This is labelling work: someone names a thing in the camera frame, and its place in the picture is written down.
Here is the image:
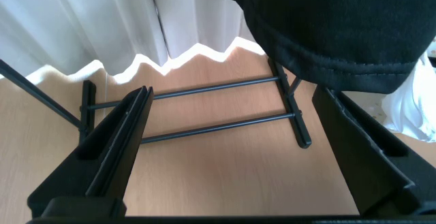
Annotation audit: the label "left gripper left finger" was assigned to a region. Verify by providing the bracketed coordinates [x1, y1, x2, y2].
[27, 86, 155, 218]

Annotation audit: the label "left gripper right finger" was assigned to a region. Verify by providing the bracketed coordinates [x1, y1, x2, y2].
[311, 80, 436, 216]

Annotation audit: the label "black shorts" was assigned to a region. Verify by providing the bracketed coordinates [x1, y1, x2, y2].
[178, 0, 436, 95]

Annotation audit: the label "black clothes rack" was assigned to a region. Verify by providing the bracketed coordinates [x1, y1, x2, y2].
[0, 59, 313, 149]

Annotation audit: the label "white garment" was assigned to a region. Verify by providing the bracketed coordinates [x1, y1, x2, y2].
[381, 52, 436, 143]

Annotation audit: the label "silver curtain wand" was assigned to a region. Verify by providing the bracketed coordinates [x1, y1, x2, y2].
[146, 0, 170, 59]

